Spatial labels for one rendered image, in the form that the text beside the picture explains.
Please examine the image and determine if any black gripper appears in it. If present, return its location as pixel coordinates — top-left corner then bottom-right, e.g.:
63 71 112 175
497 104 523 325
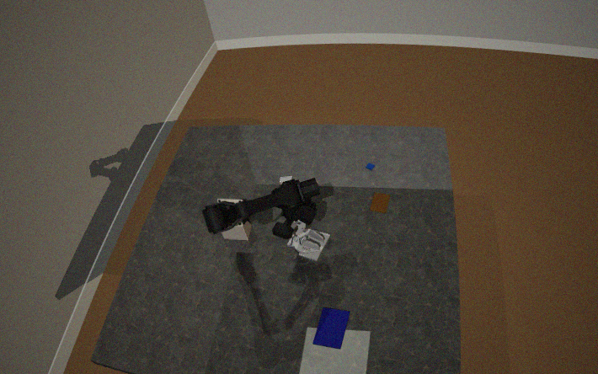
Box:
272 198 312 239

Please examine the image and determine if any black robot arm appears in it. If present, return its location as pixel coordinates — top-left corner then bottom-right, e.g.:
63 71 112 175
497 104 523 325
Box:
202 178 320 234

